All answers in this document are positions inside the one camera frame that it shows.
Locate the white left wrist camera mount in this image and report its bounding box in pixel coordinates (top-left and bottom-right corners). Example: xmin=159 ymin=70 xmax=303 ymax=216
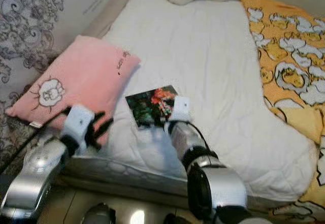
xmin=62 ymin=104 xmax=97 ymax=143

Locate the grey floral printed headboard cushion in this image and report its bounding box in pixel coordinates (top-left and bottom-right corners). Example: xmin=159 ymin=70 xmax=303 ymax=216
xmin=0 ymin=0 xmax=135 ymax=169

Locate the pink sheep print pillow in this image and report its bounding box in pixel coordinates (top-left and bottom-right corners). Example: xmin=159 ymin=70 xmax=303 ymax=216
xmin=5 ymin=35 xmax=142 ymax=146

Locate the dark red cover book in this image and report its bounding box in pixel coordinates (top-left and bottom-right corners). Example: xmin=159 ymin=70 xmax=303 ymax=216
xmin=125 ymin=85 xmax=179 ymax=130

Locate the yellow duck print blanket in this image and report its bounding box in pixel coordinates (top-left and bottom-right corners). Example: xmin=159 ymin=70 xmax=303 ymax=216
xmin=240 ymin=0 xmax=325 ymax=222

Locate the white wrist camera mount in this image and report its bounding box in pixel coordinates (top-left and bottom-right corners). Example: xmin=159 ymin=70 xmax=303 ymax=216
xmin=172 ymin=95 xmax=191 ymax=122
xmin=62 ymin=104 xmax=97 ymax=143

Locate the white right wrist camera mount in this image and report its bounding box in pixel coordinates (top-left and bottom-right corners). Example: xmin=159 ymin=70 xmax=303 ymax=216
xmin=172 ymin=95 xmax=191 ymax=122

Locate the white quilted mattress pad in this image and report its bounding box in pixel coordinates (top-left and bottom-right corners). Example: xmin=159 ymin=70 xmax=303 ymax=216
xmin=66 ymin=0 xmax=318 ymax=204

